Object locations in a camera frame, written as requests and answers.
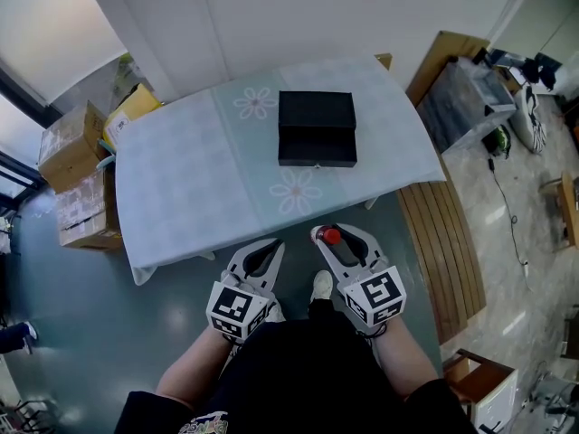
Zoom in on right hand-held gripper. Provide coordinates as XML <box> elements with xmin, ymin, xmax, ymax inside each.
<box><xmin>316</xmin><ymin>222</ymin><xmax>407</xmax><ymax>331</ymax></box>

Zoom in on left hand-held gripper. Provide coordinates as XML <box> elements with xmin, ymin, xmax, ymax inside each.
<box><xmin>205</xmin><ymin>237</ymin><xmax>287</xmax><ymax>344</ymax></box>

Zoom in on small red-capped bottle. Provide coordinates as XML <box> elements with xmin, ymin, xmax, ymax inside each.
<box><xmin>309</xmin><ymin>224</ymin><xmax>342</xmax><ymax>246</ymax></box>

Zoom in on black box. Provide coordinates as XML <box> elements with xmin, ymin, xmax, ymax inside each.
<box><xmin>277</xmin><ymin>90</ymin><xmax>359</xmax><ymax>169</ymax></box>

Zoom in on person's left forearm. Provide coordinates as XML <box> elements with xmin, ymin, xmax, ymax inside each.
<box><xmin>155</xmin><ymin>326</ymin><xmax>242</xmax><ymax>409</ymax></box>

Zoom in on person's right forearm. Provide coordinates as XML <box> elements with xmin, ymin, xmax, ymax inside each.
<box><xmin>369</xmin><ymin>317</ymin><xmax>443</xmax><ymax>401</ymax></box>

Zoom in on taped brown cardboard box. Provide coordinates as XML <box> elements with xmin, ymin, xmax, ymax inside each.
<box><xmin>55</xmin><ymin>169</ymin><xmax>124</xmax><ymax>253</ymax></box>
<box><xmin>37</xmin><ymin>99</ymin><xmax>110</xmax><ymax>194</ymax></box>

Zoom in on yellow cardboard box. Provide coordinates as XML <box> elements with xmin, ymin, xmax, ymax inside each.
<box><xmin>101</xmin><ymin>83</ymin><xmax>164</xmax><ymax>154</ymax></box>

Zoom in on person's white right shoe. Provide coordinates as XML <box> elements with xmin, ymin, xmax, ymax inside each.
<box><xmin>310</xmin><ymin>269</ymin><xmax>334</xmax><ymax>305</ymax></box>

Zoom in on person's white shoe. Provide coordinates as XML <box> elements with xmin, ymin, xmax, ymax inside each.
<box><xmin>263</xmin><ymin>302</ymin><xmax>287</xmax><ymax>325</ymax></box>
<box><xmin>310</xmin><ymin>269</ymin><xmax>334</xmax><ymax>305</ymax></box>

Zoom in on person's white left shoe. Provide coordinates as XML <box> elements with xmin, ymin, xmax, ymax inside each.
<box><xmin>263</xmin><ymin>302</ymin><xmax>287</xmax><ymax>325</ymax></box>

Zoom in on person's black trousers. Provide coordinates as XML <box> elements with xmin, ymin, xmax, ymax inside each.
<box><xmin>307</xmin><ymin>297</ymin><xmax>338</xmax><ymax>330</ymax></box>

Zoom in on wooden slatted bench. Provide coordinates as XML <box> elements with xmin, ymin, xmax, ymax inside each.
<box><xmin>396</xmin><ymin>180</ymin><xmax>488</xmax><ymax>346</ymax></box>

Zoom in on light blue flowered tablecloth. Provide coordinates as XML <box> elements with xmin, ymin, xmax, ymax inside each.
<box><xmin>113</xmin><ymin>53</ymin><xmax>449</xmax><ymax>287</ymax></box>

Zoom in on person's black shirt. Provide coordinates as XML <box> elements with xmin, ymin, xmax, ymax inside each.
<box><xmin>112</xmin><ymin>317</ymin><xmax>479</xmax><ymax>434</ymax></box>

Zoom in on green and black bag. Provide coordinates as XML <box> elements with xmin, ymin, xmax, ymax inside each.
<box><xmin>480</xmin><ymin>123</ymin><xmax>513</xmax><ymax>158</ymax></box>

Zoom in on grey covered cabinet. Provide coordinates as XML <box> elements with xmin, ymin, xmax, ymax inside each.
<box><xmin>415</xmin><ymin>56</ymin><xmax>517</xmax><ymax>156</ymax></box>

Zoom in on wooden white open cabinet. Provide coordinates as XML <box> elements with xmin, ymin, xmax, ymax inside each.
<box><xmin>441</xmin><ymin>347</ymin><xmax>519</xmax><ymax>434</ymax></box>

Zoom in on wooden board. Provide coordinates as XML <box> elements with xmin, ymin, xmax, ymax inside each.
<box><xmin>404</xmin><ymin>30</ymin><xmax>492</xmax><ymax>108</ymax></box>

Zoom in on wooden stool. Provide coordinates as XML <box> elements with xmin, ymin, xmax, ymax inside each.
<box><xmin>539</xmin><ymin>171</ymin><xmax>579</xmax><ymax>253</ymax></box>

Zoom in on white black patterned bag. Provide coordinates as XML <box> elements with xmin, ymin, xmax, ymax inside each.
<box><xmin>515</xmin><ymin>83</ymin><xmax>549</xmax><ymax>155</ymax></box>

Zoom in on white roller blind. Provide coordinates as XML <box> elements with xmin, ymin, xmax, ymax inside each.
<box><xmin>0</xmin><ymin>0</ymin><xmax>129</xmax><ymax>104</ymax></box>

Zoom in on black wrist cord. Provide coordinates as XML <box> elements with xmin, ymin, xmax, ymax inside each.
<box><xmin>356</xmin><ymin>322</ymin><xmax>390</xmax><ymax>341</ymax></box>

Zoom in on black cable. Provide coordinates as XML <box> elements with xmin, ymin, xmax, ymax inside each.
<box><xmin>486</xmin><ymin>156</ymin><xmax>531</xmax><ymax>280</ymax></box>

